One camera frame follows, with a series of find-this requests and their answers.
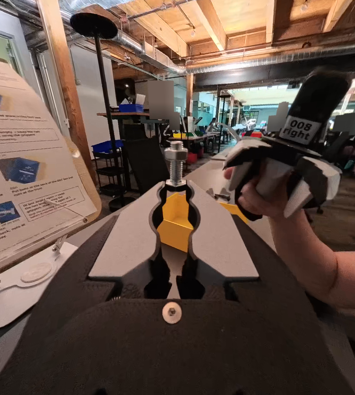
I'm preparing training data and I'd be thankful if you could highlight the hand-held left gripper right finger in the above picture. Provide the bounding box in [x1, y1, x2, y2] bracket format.
[177, 181, 260, 299]

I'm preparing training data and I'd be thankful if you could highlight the printed instruction sheet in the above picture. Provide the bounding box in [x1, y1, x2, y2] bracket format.
[0, 54, 99, 263]

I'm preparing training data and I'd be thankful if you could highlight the yellow divided plastic bin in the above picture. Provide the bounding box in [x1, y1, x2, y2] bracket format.
[156, 192, 249, 253]

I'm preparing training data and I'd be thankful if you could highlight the black shelf cart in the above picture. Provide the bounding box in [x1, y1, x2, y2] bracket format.
[93, 150, 125, 198]

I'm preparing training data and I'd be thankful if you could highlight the person's right forearm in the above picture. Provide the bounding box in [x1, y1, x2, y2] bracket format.
[268, 208, 355, 313]

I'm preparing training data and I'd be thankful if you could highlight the person's right hand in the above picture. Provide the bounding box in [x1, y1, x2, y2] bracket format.
[223, 166, 293, 223]

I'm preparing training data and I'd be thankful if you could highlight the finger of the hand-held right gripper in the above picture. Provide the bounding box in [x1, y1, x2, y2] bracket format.
[283, 157, 342, 220]
[224, 137, 274, 192]

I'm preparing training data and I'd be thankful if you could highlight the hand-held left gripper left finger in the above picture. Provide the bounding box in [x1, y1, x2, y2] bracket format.
[89, 181, 172, 299]

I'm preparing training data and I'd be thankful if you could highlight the black chair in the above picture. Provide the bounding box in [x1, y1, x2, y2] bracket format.
[123, 137, 172, 195]

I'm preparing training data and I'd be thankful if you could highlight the wooden post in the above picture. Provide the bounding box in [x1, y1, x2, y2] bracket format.
[36, 0, 97, 186]

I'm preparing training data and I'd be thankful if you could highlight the silver hex nut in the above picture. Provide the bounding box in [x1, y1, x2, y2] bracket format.
[164, 146, 188, 163]

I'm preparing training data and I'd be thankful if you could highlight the white stand base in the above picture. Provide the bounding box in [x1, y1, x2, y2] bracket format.
[0, 242, 80, 331]

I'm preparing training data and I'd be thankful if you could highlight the standing desk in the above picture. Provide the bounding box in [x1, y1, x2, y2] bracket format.
[97, 111, 162, 193]

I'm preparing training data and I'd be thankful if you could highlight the silver hex bolt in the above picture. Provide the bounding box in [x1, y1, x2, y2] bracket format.
[164, 140, 188, 187]

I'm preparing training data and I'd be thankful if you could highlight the wooden sheet board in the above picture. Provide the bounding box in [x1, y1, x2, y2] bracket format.
[0, 136, 103, 276]

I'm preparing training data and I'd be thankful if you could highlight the silver ventilation duct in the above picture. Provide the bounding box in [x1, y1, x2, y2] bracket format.
[57, 0, 355, 76]

